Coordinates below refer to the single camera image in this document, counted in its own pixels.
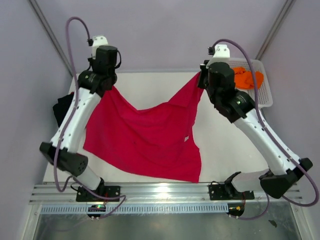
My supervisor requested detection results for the magenta t shirt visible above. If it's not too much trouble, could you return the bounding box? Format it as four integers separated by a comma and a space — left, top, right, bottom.
83, 74, 203, 183

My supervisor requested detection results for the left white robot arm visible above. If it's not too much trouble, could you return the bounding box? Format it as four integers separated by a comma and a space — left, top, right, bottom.
39, 45, 122, 201

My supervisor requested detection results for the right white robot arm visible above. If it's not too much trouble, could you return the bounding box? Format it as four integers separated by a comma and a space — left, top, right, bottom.
197, 60, 313, 199

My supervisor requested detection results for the orange t shirt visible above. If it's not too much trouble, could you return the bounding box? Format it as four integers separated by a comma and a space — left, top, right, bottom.
233, 67, 264, 90

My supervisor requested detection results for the white perforated plastic basket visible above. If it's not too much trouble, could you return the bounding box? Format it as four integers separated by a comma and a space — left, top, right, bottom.
228, 57, 273, 108

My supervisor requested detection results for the black folded t shirt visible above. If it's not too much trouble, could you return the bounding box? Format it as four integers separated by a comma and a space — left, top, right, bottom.
52, 92, 74, 127

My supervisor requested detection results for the right black controller board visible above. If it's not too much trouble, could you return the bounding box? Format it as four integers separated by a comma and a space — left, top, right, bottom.
227, 203, 245, 218

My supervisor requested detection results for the black controller board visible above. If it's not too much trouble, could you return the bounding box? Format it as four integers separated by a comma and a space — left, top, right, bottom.
87, 204, 106, 219
227, 203, 245, 218

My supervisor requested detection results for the left black controller board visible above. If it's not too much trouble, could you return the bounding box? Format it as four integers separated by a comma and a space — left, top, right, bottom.
87, 204, 106, 219

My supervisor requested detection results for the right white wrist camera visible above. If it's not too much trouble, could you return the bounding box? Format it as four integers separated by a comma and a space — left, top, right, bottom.
206, 44, 231, 68

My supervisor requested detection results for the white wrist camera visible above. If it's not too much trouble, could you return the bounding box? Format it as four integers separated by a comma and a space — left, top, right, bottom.
91, 35, 109, 59
206, 44, 231, 68

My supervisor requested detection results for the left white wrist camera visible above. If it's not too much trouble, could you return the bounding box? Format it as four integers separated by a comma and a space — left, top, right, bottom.
91, 35, 109, 59

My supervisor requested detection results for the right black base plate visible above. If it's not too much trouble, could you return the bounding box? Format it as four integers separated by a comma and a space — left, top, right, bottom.
208, 181, 255, 201

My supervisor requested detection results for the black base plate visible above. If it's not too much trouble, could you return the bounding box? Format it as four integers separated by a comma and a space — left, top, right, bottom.
75, 185, 121, 202
208, 181, 255, 201

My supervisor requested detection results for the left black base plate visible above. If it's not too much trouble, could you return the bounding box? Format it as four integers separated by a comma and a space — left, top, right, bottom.
75, 185, 121, 202

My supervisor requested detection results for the aluminium front rail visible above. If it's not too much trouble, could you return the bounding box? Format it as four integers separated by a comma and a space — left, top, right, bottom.
29, 181, 302, 205

